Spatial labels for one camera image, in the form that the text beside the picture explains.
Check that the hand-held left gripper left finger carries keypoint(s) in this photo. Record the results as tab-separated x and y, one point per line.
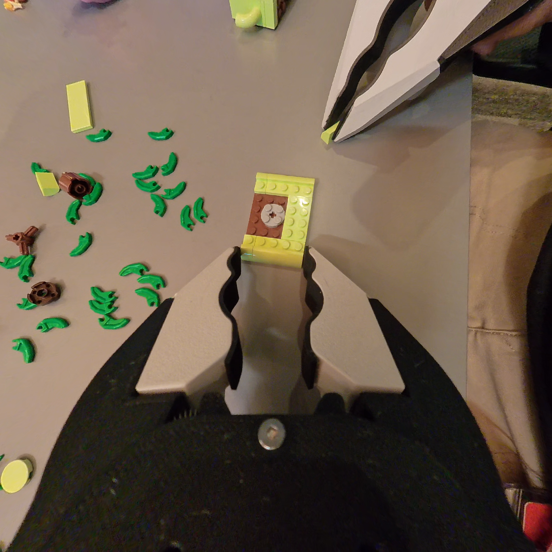
185	345

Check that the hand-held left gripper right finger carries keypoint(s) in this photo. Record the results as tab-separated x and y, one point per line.
356	345

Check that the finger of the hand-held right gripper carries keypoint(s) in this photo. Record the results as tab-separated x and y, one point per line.
358	43
414	64

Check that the small lime hollow brick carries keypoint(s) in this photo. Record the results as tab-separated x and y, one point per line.
328	133

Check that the small lime curved brick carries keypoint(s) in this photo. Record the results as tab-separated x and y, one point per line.
249	248
261	183

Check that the long lime curved brick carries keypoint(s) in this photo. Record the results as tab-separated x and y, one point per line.
280	252
291	183

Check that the brown studded plate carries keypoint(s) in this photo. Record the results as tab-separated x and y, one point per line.
256	215

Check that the grey round plate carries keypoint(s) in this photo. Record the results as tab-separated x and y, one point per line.
272	215

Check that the lime slope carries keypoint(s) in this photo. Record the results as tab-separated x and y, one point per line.
47	184

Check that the person's right hand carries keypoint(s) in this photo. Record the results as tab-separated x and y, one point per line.
485	47

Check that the grey patterned fabric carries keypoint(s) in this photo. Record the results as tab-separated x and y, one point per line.
513	103

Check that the large lime brick assembly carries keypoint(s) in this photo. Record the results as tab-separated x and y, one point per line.
258	11

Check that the brown round holed plate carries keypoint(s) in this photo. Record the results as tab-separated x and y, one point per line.
43	294

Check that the scattered green leaf pieces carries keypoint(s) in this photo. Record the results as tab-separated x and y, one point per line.
169	164

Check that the person's dark clothing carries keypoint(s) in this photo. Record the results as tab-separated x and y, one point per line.
543	366

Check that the brown round brick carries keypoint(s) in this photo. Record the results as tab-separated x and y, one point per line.
75	185

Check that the brown three-pronged piece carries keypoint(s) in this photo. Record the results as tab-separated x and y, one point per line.
21	239

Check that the lime round tile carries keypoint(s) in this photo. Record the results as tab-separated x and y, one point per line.
16	475

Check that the small red object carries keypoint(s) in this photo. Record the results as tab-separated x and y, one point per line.
539	524

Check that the large lime smooth tile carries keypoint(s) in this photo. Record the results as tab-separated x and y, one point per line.
80	108

